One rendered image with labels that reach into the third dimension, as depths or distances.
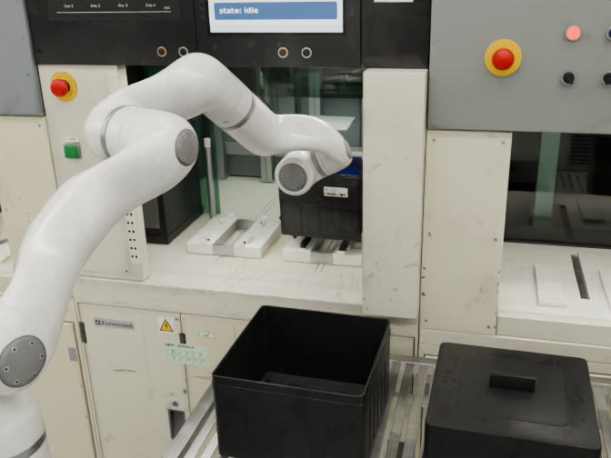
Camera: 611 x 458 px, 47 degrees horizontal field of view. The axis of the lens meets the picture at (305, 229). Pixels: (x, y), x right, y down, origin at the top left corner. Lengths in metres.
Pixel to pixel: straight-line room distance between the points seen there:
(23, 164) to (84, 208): 0.76
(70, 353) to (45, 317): 0.97
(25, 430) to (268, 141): 0.66
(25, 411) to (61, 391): 0.97
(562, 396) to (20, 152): 1.32
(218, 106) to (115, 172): 0.26
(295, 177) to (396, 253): 0.27
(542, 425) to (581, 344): 0.38
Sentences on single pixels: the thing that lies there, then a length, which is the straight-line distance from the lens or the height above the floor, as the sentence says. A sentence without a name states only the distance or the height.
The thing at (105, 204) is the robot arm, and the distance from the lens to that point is 1.09.
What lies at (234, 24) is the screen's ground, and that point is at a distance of 1.50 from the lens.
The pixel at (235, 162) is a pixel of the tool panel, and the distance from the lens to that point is 2.56.
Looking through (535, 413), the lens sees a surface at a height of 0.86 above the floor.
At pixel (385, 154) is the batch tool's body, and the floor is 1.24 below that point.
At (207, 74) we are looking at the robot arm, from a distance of 1.21.
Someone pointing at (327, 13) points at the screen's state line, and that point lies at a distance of 1.44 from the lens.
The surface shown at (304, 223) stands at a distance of 1.78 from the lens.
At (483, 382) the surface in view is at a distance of 1.38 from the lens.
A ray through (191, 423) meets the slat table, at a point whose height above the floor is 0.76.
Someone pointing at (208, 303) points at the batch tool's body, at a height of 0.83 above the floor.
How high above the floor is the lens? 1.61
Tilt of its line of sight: 21 degrees down
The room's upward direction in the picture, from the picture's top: 2 degrees counter-clockwise
